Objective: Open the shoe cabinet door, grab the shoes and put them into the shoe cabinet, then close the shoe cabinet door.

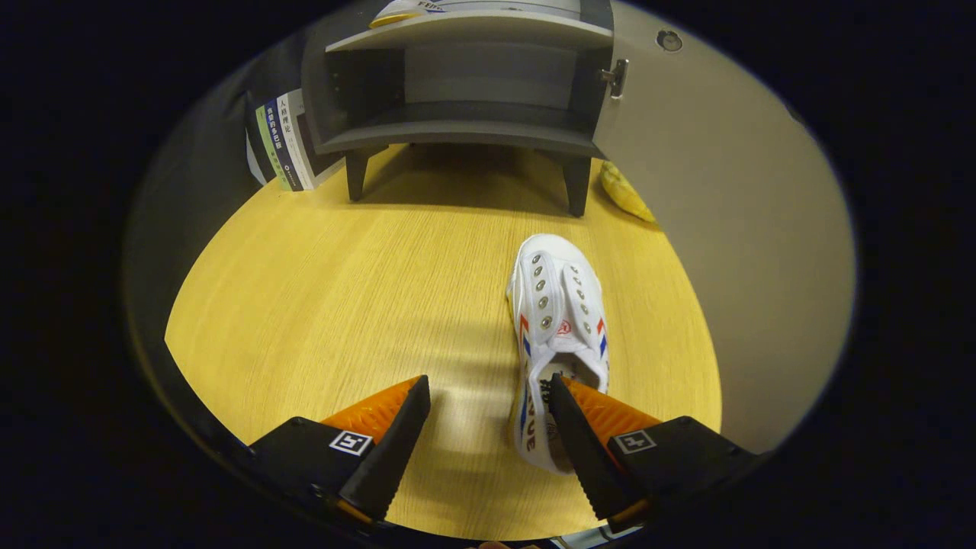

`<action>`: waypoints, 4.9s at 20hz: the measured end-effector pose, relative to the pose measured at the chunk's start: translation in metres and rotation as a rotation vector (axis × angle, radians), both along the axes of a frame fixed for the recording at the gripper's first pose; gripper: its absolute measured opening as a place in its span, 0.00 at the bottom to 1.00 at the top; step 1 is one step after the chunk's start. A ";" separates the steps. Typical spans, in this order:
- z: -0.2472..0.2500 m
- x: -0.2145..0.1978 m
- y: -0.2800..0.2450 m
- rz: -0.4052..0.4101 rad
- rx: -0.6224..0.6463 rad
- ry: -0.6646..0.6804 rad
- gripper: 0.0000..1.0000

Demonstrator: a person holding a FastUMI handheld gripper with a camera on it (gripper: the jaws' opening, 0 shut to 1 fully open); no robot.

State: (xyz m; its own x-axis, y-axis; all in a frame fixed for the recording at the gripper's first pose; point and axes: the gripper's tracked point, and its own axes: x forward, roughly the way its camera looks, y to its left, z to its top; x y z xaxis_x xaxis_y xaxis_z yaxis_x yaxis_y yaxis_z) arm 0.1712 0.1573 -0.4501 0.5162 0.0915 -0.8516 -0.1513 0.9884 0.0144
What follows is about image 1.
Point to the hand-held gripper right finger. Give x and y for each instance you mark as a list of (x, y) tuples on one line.
[(583, 450)]

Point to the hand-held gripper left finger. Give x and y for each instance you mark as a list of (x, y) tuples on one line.
[(393, 450)]

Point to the white shoe with striped sides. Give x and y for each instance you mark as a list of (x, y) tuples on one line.
[(557, 290)]

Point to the beige shoe cabinet door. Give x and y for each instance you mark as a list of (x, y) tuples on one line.
[(732, 229)]

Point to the grey shoe cabinet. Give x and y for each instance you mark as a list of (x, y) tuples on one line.
[(457, 126)]

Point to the white shoe with yellow sole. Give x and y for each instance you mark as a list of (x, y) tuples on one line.
[(404, 11)]

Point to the yellow rounded object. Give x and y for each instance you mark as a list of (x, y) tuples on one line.
[(625, 194)]

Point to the dark blue book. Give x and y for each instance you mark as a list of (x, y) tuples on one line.
[(284, 141)]

